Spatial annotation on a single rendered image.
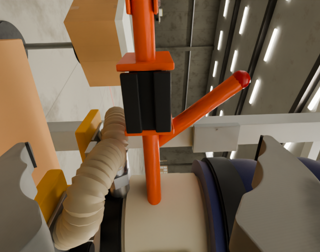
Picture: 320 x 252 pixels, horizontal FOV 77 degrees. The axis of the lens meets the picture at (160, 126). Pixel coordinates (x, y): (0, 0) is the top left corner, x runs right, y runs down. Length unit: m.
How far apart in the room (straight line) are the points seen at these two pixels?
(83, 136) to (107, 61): 1.43
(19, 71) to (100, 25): 1.13
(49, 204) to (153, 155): 0.13
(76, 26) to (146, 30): 1.45
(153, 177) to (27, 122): 0.34
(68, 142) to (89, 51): 0.71
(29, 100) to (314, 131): 1.66
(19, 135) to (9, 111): 0.05
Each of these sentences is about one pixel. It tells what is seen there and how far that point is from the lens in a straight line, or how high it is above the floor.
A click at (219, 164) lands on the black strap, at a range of 0.36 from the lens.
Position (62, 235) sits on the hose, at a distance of 0.25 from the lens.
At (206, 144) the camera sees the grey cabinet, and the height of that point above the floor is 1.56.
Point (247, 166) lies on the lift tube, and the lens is 0.38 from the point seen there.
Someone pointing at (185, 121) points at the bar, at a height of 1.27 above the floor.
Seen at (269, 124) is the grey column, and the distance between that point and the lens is 1.56.
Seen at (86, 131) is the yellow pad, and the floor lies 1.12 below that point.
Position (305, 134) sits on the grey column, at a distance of 1.74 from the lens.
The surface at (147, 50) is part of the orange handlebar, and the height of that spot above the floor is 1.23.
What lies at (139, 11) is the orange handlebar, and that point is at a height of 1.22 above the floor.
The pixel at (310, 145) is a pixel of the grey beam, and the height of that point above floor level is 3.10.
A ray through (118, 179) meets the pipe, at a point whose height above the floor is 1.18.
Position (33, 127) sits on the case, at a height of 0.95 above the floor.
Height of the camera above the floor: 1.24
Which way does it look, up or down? level
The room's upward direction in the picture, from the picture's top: 88 degrees clockwise
